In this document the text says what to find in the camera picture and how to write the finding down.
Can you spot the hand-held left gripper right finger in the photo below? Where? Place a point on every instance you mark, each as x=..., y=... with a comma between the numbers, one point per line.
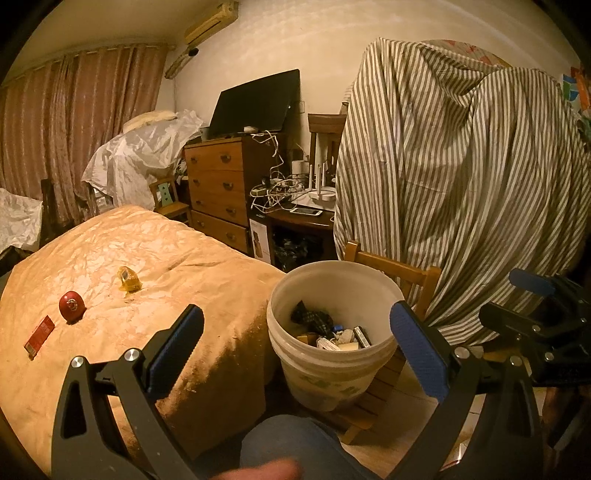
x=418, y=355

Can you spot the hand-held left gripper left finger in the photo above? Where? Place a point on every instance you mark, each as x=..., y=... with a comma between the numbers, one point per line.
x=178, y=355

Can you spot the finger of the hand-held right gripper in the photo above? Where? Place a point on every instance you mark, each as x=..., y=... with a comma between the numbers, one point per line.
x=512, y=321
x=531, y=279

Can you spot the tan cardboard box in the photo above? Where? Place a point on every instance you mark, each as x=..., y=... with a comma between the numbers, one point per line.
x=305, y=339
x=348, y=347

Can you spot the white plastic bag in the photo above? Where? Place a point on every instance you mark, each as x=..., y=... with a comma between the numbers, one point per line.
x=344, y=335

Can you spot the white plastic bucket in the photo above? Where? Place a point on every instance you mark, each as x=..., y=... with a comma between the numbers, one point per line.
x=332, y=374

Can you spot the white and red box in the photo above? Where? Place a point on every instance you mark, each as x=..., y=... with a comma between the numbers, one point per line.
x=328, y=344

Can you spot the black plaid cloth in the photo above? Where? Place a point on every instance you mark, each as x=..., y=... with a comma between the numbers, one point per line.
x=314, y=318

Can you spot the person's left hand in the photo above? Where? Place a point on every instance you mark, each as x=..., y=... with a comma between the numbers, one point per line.
x=263, y=471

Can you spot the light wooden chair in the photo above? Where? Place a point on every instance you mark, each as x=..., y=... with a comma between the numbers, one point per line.
x=411, y=277

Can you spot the yellow plastic wrapper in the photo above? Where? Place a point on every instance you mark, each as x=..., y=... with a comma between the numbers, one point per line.
x=128, y=279

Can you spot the red apple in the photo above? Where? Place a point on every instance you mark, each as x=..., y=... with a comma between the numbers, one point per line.
x=71, y=307

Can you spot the striped cloth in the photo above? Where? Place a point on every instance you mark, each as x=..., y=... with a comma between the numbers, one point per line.
x=452, y=184

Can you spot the person's leg in jeans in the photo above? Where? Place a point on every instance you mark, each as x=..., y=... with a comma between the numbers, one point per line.
x=286, y=438

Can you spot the red rectangular box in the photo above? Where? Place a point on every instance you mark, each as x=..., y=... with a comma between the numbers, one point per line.
x=39, y=336

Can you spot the white picture box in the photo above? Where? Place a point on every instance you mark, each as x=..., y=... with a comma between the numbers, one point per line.
x=259, y=237

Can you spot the small wooden chair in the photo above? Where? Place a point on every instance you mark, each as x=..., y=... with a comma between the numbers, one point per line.
x=173, y=210

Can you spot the dark wooden desk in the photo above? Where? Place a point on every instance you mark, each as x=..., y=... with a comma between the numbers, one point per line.
x=300, y=226

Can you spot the wooden dresser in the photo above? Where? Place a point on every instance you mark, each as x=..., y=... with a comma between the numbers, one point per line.
x=217, y=184

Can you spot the white smartphone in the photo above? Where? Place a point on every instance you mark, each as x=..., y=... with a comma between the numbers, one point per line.
x=305, y=212

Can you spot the white router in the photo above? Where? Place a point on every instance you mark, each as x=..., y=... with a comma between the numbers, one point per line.
x=322, y=193

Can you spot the white plastic cover sheet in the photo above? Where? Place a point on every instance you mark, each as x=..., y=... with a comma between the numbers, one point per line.
x=134, y=157
x=18, y=217

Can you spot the white pillow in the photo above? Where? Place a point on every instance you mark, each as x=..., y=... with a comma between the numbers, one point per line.
x=147, y=119

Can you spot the patterned pink cloth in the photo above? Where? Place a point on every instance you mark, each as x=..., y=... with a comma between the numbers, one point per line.
x=466, y=48

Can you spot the tall wooden chair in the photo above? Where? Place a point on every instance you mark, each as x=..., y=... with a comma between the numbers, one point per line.
x=325, y=127

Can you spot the black flat television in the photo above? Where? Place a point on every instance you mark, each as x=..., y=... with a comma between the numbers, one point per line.
x=254, y=104

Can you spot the brown curtain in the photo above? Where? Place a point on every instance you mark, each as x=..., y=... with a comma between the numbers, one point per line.
x=69, y=115

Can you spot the beige air conditioner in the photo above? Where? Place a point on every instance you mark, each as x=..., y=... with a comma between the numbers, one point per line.
x=212, y=21

